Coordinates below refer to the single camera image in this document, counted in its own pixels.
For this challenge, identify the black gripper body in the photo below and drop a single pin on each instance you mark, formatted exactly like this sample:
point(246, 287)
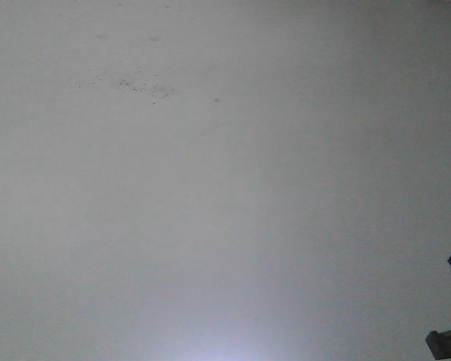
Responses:
point(439, 344)

